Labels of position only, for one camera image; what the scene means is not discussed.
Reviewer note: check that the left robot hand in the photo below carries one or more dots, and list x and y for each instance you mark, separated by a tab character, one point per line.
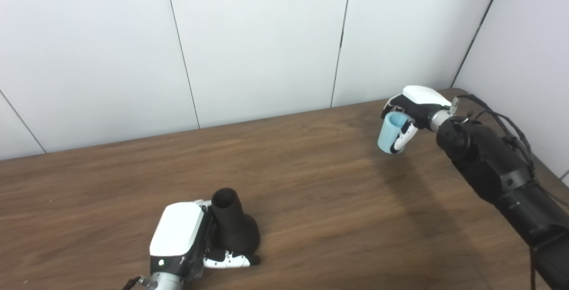
175	232

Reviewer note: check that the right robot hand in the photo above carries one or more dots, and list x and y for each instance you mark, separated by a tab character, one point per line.
424	98

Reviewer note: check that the black nozzle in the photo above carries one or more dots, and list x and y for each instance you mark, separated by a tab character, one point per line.
235	232

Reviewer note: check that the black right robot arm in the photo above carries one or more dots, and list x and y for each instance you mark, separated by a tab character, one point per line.
493	165

